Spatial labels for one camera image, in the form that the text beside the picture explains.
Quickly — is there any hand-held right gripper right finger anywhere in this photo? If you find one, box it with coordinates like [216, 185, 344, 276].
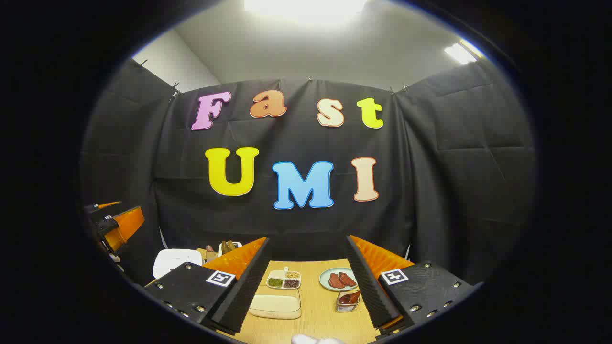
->
[345, 234, 476, 341]

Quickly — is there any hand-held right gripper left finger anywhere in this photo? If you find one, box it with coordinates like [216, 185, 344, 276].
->
[143, 236, 271, 335]

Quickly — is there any clear chopstick holder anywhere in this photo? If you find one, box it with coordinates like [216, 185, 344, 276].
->
[335, 290, 362, 313]

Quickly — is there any white rice cooker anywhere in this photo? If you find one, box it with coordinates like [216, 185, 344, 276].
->
[153, 248, 204, 280]

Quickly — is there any white divided grain tray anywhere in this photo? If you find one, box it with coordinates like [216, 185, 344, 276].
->
[266, 267, 302, 290]

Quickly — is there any pale green plate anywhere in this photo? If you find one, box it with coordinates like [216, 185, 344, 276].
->
[319, 267, 359, 292]

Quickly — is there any black backdrop cloth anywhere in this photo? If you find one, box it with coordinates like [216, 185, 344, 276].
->
[79, 57, 538, 287]

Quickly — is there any ceiling light panel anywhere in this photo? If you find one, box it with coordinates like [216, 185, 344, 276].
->
[444, 40, 484, 65]
[244, 0, 369, 21]

